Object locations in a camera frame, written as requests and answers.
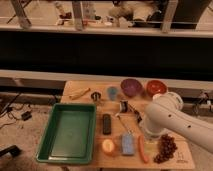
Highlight blue plastic cup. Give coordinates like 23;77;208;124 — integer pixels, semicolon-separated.
107;86;118;101

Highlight green plastic tray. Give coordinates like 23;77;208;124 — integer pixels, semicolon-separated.
36;103;96;165

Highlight red bowl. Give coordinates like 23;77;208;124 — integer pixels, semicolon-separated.
146;80;167;97

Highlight purple bowl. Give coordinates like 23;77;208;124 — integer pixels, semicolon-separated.
120;78;143;97

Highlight bunch of dark grapes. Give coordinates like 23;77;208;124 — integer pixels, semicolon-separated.
153;134;178;164

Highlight black handled peeler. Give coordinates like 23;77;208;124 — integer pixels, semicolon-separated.
120;100;142;123

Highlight black power adapter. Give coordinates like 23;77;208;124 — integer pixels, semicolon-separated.
21;111;32;121

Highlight white round container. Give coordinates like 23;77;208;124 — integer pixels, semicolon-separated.
152;93;163;100

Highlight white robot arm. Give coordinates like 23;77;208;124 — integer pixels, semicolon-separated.
142;92;213;154

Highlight small metal cup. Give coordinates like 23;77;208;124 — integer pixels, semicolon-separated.
91;92;101;102

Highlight orange round fruit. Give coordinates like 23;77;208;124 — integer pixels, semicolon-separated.
101;139;115;155

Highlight blue sponge brush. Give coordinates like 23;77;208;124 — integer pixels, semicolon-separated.
117;115;135;156

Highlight yellow banana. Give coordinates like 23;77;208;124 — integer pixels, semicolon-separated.
69;88;90;100

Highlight black remote control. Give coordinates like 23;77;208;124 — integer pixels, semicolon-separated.
103;114;111;135

